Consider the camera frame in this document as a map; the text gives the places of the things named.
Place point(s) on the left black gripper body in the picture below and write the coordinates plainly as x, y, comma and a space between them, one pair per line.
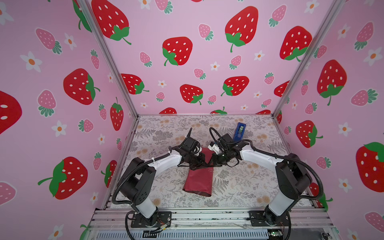
195, 161

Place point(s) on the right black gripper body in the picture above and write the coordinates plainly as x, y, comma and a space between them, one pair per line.
220, 159

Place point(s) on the maroon wrapping paper sheet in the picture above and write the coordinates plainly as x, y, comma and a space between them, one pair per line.
200, 182

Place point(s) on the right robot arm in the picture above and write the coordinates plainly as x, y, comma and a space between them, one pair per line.
291, 173

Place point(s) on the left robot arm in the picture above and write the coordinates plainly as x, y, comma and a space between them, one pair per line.
135, 185

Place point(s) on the blue tape dispenser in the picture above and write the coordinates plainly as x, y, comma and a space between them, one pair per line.
239, 132

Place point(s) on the floral table mat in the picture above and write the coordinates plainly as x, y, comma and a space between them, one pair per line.
242, 184

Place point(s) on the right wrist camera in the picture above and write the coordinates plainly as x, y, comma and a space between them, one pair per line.
214, 147

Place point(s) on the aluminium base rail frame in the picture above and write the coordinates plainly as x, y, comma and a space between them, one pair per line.
215, 224

